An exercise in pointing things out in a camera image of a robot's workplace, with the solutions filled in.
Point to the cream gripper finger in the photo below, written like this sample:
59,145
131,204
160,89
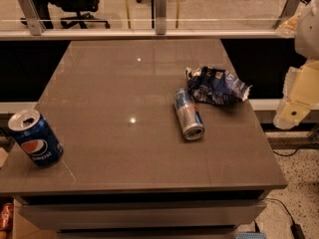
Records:
300,95

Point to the blue chip bag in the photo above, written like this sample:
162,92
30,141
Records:
216,86

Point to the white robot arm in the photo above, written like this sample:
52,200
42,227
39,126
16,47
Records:
303,27

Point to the silver red bull can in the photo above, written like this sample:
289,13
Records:
190,122

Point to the blue pepsi can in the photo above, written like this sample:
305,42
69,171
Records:
36,138

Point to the orange snack bag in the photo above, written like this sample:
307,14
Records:
6,217

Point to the grey cabinet drawer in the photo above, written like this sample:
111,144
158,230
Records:
143,214

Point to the glass railing with metal posts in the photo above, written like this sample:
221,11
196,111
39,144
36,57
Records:
129,19

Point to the cardboard box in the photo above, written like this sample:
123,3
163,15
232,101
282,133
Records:
24,229

